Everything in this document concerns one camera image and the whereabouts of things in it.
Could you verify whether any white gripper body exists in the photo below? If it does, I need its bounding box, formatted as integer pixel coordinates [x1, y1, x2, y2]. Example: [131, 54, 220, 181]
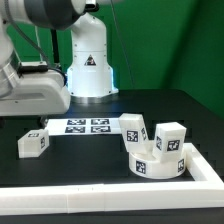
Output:
[0, 71, 70, 116]

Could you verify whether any white round stool seat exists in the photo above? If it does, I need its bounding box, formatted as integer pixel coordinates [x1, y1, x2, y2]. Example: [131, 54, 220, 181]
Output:
[129, 140, 186, 179]

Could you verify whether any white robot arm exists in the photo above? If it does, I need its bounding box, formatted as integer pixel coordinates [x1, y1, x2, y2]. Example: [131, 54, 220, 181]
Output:
[0, 0, 118, 116]

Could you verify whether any white marker sheet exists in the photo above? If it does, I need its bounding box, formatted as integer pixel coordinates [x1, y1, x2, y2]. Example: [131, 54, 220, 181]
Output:
[46, 118, 121, 136]

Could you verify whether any white L-shaped fence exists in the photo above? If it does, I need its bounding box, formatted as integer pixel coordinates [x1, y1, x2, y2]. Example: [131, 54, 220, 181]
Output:
[0, 143, 224, 216]

